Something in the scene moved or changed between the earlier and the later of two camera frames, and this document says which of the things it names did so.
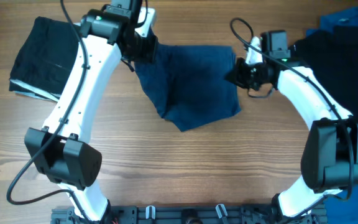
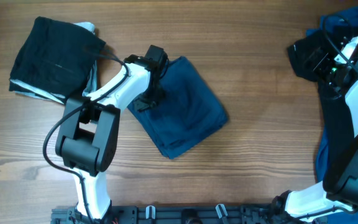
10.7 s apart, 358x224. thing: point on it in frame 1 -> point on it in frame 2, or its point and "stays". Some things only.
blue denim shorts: [188, 84] -> [187, 114]
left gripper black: [146, 55] -> [160, 96]
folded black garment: [44, 56] stays
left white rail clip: [153, 211] stays
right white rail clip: [218, 211] stays
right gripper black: [234, 76] -> [320, 68]
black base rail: [190, 214] stays
